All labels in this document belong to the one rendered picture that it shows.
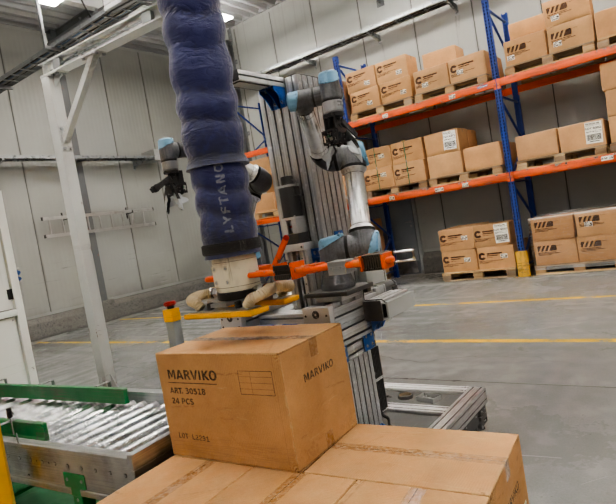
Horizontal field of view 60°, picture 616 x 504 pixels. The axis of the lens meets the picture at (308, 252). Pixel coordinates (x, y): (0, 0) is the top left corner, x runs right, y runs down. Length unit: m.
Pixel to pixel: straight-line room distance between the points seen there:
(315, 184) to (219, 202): 0.69
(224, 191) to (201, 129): 0.23
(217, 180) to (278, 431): 0.89
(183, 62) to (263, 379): 1.13
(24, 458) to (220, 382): 1.15
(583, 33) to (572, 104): 1.59
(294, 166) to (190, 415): 1.21
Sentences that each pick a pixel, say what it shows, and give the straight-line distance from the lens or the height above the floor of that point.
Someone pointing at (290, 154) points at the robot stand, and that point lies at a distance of 2.60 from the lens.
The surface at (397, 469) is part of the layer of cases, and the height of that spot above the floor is 0.54.
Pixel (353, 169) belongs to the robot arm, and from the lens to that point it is 2.38.
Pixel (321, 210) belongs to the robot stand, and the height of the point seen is 1.39.
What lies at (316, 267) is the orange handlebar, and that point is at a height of 1.19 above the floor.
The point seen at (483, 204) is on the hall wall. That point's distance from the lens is 10.34.
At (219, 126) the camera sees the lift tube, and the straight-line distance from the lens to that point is 1.99.
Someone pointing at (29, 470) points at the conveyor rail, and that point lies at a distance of 2.82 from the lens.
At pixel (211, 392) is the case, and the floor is 0.80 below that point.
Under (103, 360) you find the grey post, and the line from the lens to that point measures 5.58.
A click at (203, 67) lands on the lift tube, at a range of 2.03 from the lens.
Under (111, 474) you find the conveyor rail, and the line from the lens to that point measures 2.34.
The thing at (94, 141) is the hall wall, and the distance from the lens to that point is 13.03.
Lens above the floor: 1.33
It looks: 3 degrees down
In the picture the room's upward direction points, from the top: 10 degrees counter-clockwise
